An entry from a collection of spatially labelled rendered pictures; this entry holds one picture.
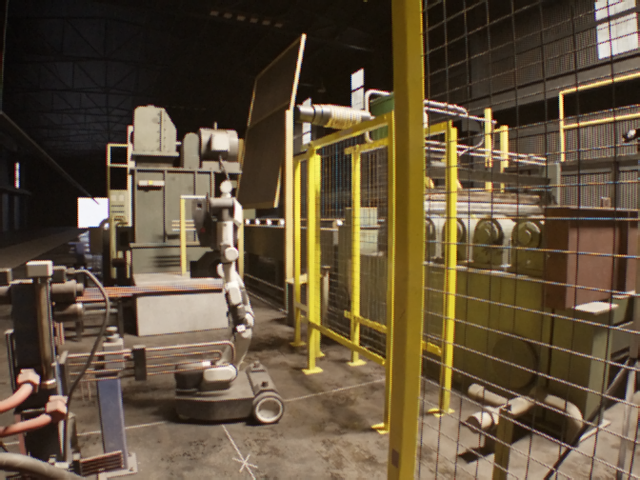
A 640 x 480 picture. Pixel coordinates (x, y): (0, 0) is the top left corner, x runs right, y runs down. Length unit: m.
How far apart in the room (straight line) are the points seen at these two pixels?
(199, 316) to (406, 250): 4.04
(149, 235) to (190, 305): 1.13
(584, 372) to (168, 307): 3.85
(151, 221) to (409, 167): 4.67
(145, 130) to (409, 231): 4.85
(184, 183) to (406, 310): 4.72
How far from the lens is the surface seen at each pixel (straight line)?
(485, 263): 3.09
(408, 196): 0.89
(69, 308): 0.94
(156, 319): 4.73
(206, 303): 4.78
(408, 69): 0.95
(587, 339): 2.65
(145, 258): 5.35
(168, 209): 5.40
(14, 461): 0.26
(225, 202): 2.40
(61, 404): 0.97
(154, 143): 5.51
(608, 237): 2.95
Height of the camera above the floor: 1.26
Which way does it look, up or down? 3 degrees down
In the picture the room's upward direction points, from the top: straight up
